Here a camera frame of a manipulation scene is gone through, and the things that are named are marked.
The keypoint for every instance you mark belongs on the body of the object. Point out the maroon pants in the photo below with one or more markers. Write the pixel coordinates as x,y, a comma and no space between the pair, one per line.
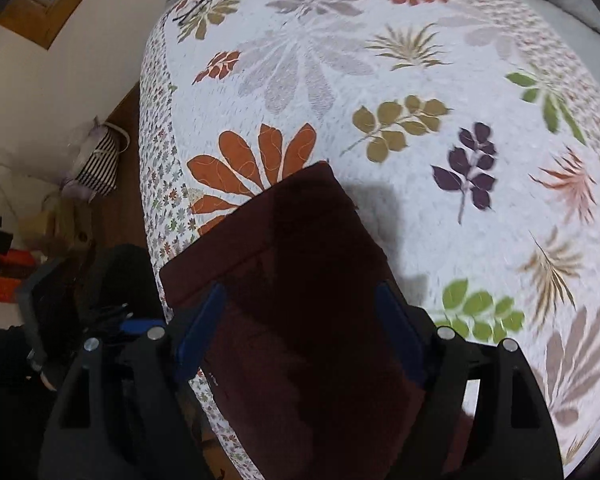
290,260

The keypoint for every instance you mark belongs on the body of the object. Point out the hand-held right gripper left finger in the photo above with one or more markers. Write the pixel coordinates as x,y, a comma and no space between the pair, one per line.
200,330

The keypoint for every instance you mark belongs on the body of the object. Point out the brown paper bag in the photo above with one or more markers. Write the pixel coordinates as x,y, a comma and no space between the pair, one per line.
55,225

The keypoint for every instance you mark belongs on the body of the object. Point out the floral quilted bedspread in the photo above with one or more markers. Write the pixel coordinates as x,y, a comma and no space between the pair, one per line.
380,60

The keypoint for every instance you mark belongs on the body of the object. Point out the orange cloth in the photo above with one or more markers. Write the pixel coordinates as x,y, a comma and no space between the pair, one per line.
0,280

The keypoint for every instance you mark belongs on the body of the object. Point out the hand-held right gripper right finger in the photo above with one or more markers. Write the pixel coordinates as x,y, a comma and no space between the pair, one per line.
401,332

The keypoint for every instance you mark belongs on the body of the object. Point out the striped bag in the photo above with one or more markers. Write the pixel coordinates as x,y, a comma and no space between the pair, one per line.
97,165

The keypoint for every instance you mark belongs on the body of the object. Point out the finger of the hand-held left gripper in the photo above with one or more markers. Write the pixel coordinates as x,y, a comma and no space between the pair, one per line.
142,326

